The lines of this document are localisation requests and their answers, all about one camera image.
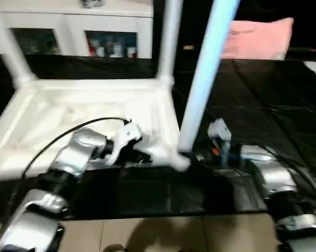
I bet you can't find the white plastic table top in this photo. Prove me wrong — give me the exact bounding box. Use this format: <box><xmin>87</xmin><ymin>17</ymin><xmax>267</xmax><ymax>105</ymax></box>
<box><xmin>0</xmin><ymin>77</ymin><xmax>191</xmax><ymax>182</ymax></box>

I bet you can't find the white plastic table leg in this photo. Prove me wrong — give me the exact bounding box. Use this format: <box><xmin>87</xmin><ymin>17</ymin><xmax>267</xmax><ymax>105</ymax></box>
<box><xmin>0</xmin><ymin>0</ymin><xmax>37</xmax><ymax>88</ymax></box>
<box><xmin>176</xmin><ymin>0</ymin><xmax>240</xmax><ymax>154</ymax></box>
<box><xmin>156</xmin><ymin>0</ymin><xmax>184</xmax><ymax>87</ymax></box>

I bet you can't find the black work mat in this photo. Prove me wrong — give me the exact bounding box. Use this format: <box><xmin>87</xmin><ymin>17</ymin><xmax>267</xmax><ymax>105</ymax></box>
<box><xmin>0</xmin><ymin>52</ymin><xmax>316</xmax><ymax>220</ymax></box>

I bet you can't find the red bottle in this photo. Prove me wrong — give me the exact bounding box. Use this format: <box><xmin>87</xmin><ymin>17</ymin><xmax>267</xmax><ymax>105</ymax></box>
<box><xmin>88</xmin><ymin>38</ymin><xmax>98</xmax><ymax>57</ymax></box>

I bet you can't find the pink pillow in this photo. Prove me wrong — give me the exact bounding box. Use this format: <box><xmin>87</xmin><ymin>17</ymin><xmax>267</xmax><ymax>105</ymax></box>
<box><xmin>221</xmin><ymin>17</ymin><xmax>295</xmax><ymax>60</ymax></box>

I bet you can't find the black cabinet with gold label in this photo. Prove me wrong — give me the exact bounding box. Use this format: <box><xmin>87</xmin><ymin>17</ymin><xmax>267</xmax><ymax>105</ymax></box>
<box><xmin>152</xmin><ymin>0</ymin><xmax>316</xmax><ymax>61</ymax></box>

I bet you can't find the white glass-door cabinet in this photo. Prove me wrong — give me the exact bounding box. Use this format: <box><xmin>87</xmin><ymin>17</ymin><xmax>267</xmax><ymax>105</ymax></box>
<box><xmin>0</xmin><ymin>0</ymin><xmax>154</xmax><ymax>58</ymax></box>

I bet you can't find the dark patterned ornament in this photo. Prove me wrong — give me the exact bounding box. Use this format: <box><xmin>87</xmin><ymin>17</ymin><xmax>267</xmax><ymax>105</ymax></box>
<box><xmin>82</xmin><ymin>0</ymin><xmax>106</xmax><ymax>8</ymax></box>

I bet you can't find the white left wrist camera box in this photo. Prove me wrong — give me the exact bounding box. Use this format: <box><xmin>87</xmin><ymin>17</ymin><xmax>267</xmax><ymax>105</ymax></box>
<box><xmin>108</xmin><ymin>122</ymin><xmax>143</xmax><ymax>166</ymax></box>

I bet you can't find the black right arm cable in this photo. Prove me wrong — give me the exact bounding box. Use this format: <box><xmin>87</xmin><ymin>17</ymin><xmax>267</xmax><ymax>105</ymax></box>
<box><xmin>226</xmin><ymin>143</ymin><xmax>316</xmax><ymax>195</ymax></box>

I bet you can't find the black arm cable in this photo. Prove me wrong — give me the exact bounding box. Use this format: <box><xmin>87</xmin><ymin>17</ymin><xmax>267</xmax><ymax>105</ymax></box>
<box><xmin>6</xmin><ymin>118</ymin><xmax>132</xmax><ymax>213</ymax></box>
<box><xmin>226</xmin><ymin>143</ymin><xmax>316</xmax><ymax>195</ymax></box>

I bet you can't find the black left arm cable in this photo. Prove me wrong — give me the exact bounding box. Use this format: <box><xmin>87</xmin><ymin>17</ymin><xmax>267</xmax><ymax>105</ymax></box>
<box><xmin>6</xmin><ymin>118</ymin><xmax>132</xmax><ymax>213</ymax></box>

